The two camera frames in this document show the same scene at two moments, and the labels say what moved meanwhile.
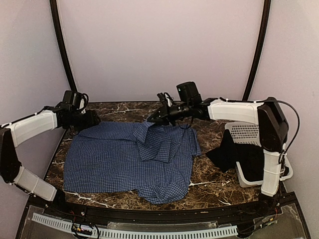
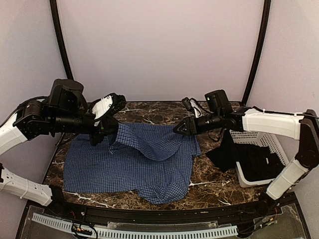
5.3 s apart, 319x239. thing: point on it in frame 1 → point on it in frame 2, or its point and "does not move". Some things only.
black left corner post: [66, 60] does not move
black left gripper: [91, 120] → [107, 126]
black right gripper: [165, 117] → [188, 122]
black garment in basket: [249, 159] does not move
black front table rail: [95, 211] does not move
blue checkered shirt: [154, 161] does not move
